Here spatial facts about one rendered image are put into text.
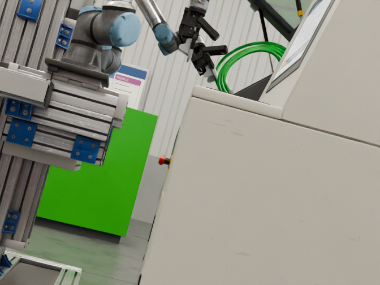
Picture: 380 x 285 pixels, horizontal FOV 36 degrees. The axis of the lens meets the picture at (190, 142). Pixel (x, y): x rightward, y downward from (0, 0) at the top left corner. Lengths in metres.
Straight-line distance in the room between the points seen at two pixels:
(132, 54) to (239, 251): 7.71
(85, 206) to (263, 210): 4.30
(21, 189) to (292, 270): 1.25
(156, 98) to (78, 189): 3.64
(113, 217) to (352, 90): 4.39
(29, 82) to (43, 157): 0.35
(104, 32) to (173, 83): 6.94
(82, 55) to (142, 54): 6.91
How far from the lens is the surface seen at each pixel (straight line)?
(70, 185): 5.57
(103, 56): 2.61
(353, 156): 1.44
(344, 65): 1.46
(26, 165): 2.32
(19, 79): 1.97
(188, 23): 2.34
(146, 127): 5.65
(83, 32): 2.12
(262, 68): 9.23
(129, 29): 2.02
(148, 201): 8.84
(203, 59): 2.58
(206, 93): 1.38
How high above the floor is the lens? 0.75
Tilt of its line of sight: 4 degrees up
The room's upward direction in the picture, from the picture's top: 15 degrees clockwise
